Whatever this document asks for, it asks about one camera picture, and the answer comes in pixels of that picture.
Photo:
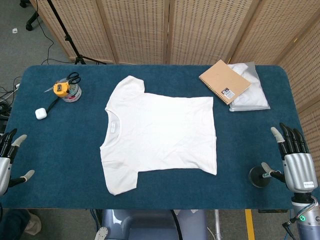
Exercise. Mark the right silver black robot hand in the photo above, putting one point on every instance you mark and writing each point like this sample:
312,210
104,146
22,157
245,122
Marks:
298,170

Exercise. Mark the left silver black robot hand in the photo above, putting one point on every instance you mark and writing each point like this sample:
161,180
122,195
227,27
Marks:
5,167

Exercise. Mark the white T-shirt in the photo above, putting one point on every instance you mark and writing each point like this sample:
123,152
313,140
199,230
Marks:
155,130

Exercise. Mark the white cloth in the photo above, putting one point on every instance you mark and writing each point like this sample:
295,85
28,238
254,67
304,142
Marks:
252,100

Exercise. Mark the black round base stand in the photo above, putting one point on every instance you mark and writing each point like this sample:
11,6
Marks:
256,176

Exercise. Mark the dark blue trouser leg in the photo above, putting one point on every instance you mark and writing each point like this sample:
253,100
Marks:
12,225

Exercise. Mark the beige shoe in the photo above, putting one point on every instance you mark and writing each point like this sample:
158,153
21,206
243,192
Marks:
33,223

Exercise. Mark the white earbuds case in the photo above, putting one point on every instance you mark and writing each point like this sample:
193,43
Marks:
41,114

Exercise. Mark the white power strip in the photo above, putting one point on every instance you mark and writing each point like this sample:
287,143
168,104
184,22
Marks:
17,86

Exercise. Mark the yellow tape measure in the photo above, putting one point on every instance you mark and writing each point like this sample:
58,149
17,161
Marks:
61,88

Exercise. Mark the white metal tube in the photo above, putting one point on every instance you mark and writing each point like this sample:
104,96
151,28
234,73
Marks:
217,225

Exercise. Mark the white round tin can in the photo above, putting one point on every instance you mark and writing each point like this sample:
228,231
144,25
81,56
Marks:
73,96

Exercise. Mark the brown spiral notebook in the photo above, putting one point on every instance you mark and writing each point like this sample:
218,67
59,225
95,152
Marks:
225,80

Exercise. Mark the blue table cover cloth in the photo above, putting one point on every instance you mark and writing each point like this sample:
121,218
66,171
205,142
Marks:
175,185

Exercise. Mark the white paper scrap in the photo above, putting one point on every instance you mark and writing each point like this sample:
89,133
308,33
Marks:
15,30

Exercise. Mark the black tripod stand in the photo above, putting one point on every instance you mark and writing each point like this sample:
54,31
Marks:
71,43

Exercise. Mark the blue-grey robot torso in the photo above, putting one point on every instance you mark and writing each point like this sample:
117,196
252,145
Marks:
140,225

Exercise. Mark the black office chair base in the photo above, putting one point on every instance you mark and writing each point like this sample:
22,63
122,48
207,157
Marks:
32,21

